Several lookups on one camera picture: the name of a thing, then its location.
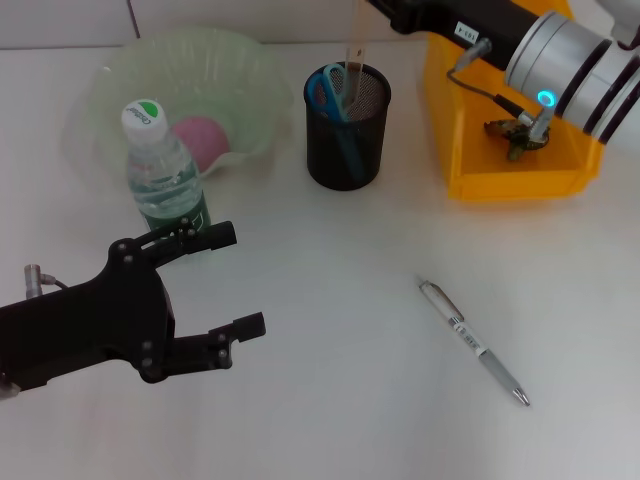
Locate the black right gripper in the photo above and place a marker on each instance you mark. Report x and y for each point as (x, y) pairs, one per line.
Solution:
(450, 20)

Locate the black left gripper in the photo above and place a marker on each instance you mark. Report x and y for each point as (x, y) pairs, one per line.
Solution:
(90, 320)

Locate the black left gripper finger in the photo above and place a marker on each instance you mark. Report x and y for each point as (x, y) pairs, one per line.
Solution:
(250, 325)

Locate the clear plastic ruler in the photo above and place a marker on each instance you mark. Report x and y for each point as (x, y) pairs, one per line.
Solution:
(355, 65)

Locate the clear green-label water bottle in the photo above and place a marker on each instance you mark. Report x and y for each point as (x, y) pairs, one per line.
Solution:
(160, 185)

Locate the pink peach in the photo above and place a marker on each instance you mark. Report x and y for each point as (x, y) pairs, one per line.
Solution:
(202, 140)

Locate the blue scissors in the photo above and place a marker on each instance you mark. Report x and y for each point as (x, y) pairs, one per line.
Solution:
(325, 95)

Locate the green plastic wrapper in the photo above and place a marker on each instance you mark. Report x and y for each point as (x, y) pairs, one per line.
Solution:
(505, 127)

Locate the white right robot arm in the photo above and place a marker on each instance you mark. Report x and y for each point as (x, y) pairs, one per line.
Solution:
(590, 80)

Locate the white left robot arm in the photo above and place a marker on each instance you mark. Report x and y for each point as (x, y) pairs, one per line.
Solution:
(7, 390)

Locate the black mesh pen holder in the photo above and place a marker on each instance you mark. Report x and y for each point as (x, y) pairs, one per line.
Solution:
(325, 160)

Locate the pale green fruit plate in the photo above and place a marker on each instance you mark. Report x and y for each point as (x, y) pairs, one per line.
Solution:
(215, 65)

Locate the silver ballpoint pen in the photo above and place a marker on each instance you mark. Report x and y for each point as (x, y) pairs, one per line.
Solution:
(500, 370)

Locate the yellow plastic bin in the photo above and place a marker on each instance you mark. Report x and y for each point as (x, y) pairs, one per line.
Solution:
(500, 175)

